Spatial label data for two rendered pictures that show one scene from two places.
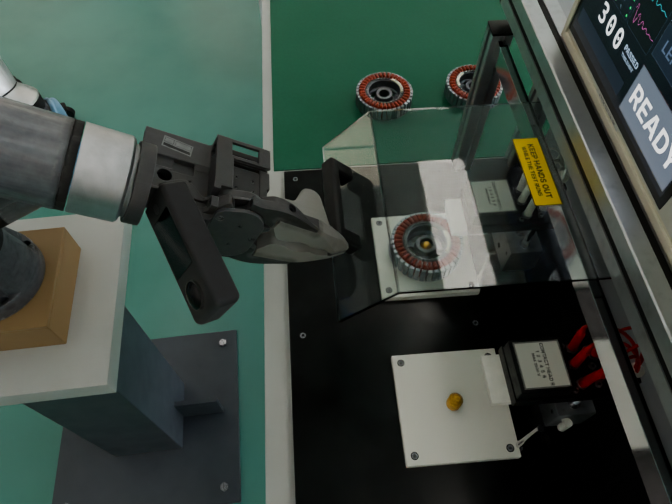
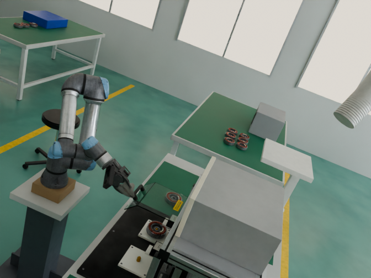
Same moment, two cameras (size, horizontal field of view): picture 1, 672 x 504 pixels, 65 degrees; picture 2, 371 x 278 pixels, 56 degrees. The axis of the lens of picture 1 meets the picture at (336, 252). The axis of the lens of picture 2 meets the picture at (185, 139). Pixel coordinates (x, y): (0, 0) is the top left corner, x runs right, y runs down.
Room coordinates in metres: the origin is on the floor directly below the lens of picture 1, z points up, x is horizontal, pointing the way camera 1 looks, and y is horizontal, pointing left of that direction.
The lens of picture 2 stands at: (-1.05, -0.46, 2.10)
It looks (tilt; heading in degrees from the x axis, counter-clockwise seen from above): 25 degrees down; 13
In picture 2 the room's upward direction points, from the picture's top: 20 degrees clockwise
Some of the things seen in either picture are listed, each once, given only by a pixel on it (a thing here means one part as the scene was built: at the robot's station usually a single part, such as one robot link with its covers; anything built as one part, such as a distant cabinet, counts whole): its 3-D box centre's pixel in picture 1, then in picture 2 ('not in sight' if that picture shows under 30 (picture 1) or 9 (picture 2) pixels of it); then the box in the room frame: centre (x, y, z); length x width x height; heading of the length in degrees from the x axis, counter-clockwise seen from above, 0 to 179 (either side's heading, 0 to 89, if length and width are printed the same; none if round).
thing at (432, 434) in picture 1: (452, 404); (137, 261); (0.21, -0.16, 0.78); 0.15 x 0.15 x 0.01; 4
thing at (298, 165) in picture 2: not in sight; (274, 183); (1.27, -0.66, 0.98); 0.37 x 0.35 x 0.46; 4
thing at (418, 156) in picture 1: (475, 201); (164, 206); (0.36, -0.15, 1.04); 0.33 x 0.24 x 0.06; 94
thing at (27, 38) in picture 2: not in sight; (42, 52); (3.14, 2.98, 0.38); 1.90 x 0.90 x 0.75; 4
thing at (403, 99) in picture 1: (383, 96); not in sight; (0.82, -0.10, 0.77); 0.11 x 0.11 x 0.04
